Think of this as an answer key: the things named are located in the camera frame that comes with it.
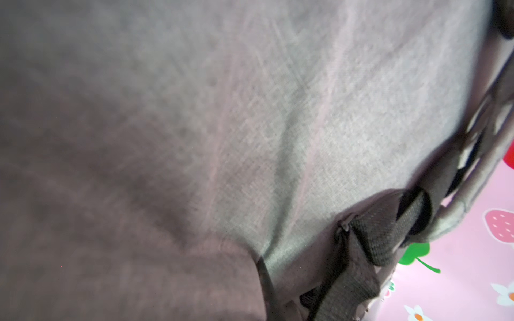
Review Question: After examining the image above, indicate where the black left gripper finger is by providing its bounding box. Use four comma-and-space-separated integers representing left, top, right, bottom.
256, 258, 285, 321

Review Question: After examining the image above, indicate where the grey backpack with black straps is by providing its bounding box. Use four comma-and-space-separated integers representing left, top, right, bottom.
1, 1, 513, 320

